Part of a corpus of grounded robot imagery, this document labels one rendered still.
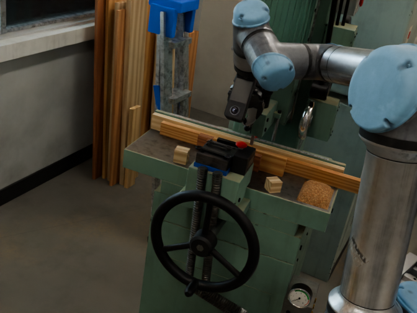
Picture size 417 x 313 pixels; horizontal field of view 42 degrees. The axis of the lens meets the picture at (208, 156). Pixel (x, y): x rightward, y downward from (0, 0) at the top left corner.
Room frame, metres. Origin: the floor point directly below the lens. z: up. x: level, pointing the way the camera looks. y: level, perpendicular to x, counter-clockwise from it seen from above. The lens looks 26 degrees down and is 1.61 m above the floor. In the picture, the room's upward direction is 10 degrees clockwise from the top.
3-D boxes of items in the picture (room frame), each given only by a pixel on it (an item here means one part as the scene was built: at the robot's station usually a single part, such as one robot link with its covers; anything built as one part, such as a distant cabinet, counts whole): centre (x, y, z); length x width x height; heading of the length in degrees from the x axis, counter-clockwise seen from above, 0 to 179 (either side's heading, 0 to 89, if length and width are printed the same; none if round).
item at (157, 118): (1.48, -0.10, 0.92); 0.60 x 0.02 x 0.05; 74
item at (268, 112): (1.48, -0.13, 1.03); 0.14 x 0.07 x 0.09; 164
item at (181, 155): (1.37, 0.07, 0.92); 0.04 x 0.03 x 0.04; 81
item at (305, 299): (1.18, -0.31, 0.65); 0.06 x 0.04 x 0.08; 74
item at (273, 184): (1.30, -0.18, 0.92); 0.03 x 0.03 x 0.03; 27
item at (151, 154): (1.36, -0.06, 0.87); 0.61 x 0.30 x 0.06; 74
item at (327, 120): (1.59, -0.32, 1.02); 0.09 x 0.07 x 0.12; 74
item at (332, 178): (1.45, -0.14, 0.92); 0.62 x 0.02 x 0.04; 74
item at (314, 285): (1.25, -0.33, 0.58); 0.12 x 0.08 x 0.08; 164
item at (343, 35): (1.62, -0.32, 1.22); 0.09 x 0.08 x 0.15; 164
